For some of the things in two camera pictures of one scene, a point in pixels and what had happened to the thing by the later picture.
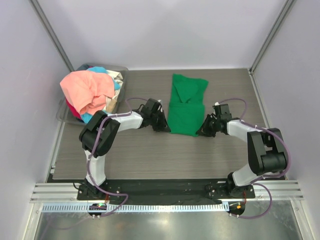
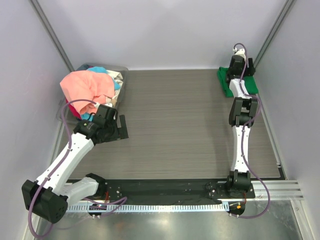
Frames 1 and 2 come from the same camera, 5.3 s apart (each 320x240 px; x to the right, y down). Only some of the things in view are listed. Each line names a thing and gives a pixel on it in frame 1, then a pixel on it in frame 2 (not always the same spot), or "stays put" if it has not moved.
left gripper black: [164, 126] → [119, 133]
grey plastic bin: [64, 114] stays put
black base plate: [165, 190] stays put
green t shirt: [187, 105] → [222, 74]
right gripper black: [204, 131] → [249, 71]
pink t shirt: [88, 90] stays put
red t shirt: [72, 110] stays put
